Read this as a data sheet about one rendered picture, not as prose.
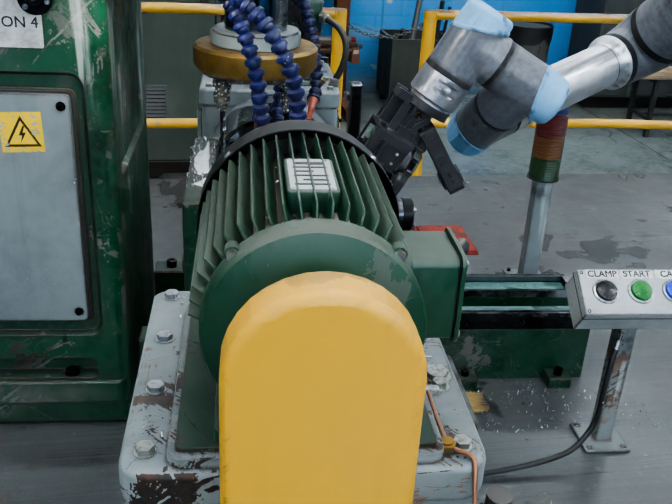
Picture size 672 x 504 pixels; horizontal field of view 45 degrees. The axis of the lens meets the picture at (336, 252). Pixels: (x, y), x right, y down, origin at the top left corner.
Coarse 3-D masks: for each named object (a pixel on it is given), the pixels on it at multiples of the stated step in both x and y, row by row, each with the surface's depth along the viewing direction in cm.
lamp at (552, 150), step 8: (536, 136) 161; (536, 144) 161; (544, 144) 159; (552, 144) 159; (560, 144) 159; (536, 152) 161; (544, 152) 160; (552, 152) 160; (560, 152) 161; (552, 160) 160
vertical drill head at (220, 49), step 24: (264, 0) 112; (216, 24) 119; (216, 48) 114; (240, 48) 113; (264, 48) 113; (288, 48) 115; (312, 48) 117; (216, 72) 113; (240, 72) 112; (216, 96) 117
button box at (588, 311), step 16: (576, 272) 113; (592, 272) 113; (608, 272) 113; (624, 272) 114; (640, 272) 114; (656, 272) 114; (576, 288) 113; (592, 288) 112; (624, 288) 113; (656, 288) 113; (576, 304) 113; (592, 304) 111; (608, 304) 111; (624, 304) 111; (640, 304) 112; (656, 304) 112; (576, 320) 113; (592, 320) 112; (608, 320) 112; (624, 320) 112; (640, 320) 113; (656, 320) 113
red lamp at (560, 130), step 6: (552, 120) 157; (558, 120) 157; (564, 120) 158; (540, 126) 159; (546, 126) 158; (552, 126) 157; (558, 126) 158; (564, 126) 158; (540, 132) 159; (546, 132) 158; (552, 132) 158; (558, 132) 158; (564, 132) 159
